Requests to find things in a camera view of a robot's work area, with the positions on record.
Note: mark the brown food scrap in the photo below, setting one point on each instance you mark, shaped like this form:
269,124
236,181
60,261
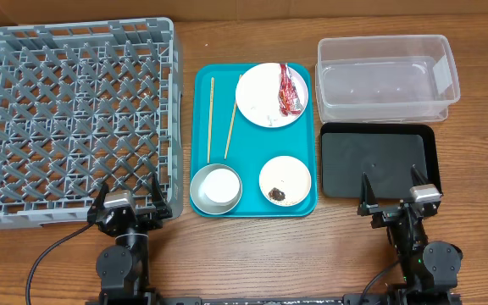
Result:
277,195

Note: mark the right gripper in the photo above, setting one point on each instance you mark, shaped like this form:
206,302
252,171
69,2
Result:
390,211

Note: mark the small white plate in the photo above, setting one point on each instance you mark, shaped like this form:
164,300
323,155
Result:
289,175

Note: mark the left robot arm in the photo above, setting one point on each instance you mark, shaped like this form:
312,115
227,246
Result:
124,267

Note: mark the grey bowl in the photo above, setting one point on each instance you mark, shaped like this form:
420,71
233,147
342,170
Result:
200,200

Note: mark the large white plate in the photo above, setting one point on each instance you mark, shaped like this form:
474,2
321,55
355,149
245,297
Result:
257,95

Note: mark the grey dishwasher rack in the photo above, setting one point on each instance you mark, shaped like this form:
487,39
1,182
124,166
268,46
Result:
84,105

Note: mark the red snack wrapper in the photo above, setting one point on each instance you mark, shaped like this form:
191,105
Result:
289,100

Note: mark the clear plastic bin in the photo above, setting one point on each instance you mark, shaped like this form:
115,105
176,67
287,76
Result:
401,78

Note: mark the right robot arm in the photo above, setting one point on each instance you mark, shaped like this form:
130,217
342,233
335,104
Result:
429,269

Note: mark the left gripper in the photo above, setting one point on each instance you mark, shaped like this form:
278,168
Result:
153,220

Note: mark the black tray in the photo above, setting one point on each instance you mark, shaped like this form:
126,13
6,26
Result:
384,152

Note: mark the teal plastic tray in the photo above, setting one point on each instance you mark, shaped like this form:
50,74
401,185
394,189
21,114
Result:
251,146

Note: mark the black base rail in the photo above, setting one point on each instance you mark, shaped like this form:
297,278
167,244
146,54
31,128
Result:
348,299

